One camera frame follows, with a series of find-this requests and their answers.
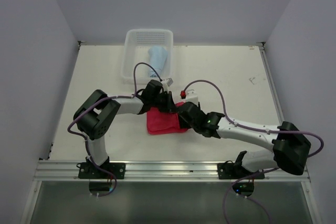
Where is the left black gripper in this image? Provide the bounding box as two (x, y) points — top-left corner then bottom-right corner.
(151, 91), (176, 113)

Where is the pink towel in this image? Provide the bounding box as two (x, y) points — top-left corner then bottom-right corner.
(146, 108), (188, 135)

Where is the light blue towel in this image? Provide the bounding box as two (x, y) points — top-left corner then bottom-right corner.
(148, 46), (168, 77)

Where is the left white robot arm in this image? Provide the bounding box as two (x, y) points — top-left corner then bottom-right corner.
(68, 80), (177, 178)

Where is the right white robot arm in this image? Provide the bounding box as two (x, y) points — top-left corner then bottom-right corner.
(177, 102), (311, 178)

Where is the white plastic basket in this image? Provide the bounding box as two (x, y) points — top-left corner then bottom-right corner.
(121, 29), (174, 84)

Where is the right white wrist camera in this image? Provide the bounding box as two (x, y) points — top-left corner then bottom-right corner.
(180, 89), (198, 105)

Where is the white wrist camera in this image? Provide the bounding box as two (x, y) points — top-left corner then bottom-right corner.
(161, 78), (173, 89)
(180, 89), (198, 105)

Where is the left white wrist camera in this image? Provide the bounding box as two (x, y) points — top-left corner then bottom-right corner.
(161, 78), (173, 89)

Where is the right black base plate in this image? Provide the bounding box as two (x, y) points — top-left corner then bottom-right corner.
(217, 161), (253, 179)

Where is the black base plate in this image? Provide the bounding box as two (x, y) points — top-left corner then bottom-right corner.
(76, 161), (125, 179)
(217, 161), (253, 179)

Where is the aluminium mounting rail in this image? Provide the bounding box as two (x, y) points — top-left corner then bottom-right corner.
(34, 159), (308, 183)

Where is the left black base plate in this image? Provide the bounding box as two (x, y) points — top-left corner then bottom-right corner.
(76, 161), (125, 179)

